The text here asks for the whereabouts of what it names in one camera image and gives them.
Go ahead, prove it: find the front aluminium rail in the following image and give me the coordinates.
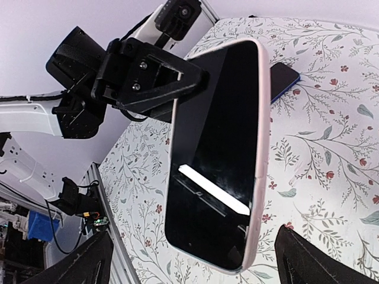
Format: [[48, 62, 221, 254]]
[[82, 163, 141, 284]]

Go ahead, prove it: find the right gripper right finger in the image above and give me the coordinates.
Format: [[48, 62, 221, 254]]
[[274, 226, 376, 284]]

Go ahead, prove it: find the blue storage bin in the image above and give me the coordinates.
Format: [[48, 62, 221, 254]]
[[27, 211, 59, 242]]

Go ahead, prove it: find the black smartphone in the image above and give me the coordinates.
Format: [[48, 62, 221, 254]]
[[164, 38, 271, 275]]

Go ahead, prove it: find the left aluminium frame post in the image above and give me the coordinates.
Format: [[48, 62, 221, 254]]
[[200, 0, 220, 24]]

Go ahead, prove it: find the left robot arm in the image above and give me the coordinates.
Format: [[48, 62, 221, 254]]
[[1, 27, 208, 206]]

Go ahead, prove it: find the floral patterned table mat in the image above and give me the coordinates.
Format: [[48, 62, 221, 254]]
[[99, 18, 378, 283]]

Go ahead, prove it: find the blue smartphone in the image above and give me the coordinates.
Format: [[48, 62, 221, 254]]
[[270, 62, 300, 104]]

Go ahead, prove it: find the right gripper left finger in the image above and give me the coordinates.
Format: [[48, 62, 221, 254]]
[[25, 231, 114, 284]]

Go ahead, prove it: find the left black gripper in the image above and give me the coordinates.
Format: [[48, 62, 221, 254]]
[[91, 38, 209, 114]]

